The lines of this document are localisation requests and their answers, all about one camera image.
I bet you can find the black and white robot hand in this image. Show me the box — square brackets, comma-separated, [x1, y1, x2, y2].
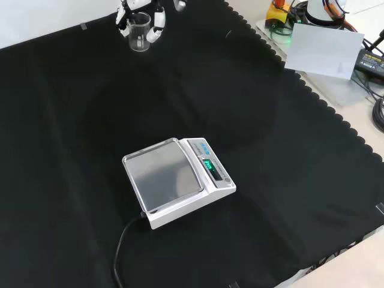
[115, 0, 188, 43]

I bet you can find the clear glass beaker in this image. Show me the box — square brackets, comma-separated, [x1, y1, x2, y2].
[126, 11, 152, 53]

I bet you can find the white electronic balance steel pan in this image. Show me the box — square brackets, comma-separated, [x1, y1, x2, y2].
[122, 137, 237, 230]

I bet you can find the yellow stop button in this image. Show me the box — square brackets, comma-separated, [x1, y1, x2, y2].
[266, 0, 291, 23]

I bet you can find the black bench cloth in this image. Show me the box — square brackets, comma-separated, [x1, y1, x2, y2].
[0, 0, 384, 288]

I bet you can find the pale board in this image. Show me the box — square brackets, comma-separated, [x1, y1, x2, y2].
[284, 23, 365, 80]

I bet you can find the black tripod leg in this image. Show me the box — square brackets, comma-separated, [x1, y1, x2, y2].
[363, 29, 384, 52]

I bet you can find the black power adapter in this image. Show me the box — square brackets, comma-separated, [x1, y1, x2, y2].
[353, 47, 384, 76]

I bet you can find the green cable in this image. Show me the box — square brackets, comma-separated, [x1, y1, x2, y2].
[269, 24, 293, 41]

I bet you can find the orange cable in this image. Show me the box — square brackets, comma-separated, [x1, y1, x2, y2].
[322, 0, 359, 31]

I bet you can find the grey metal base plate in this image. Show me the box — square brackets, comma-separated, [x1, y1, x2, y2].
[254, 17, 374, 107]

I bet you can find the thin black adapter cable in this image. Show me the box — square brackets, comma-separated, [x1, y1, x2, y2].
[350, 71, 384, 100]

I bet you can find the black balance power cable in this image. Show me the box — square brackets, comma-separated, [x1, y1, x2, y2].
[113, 211, 148, 288]

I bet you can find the thick black coiled cable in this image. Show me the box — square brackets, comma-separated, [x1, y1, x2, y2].
[371, 98, 384, 133]

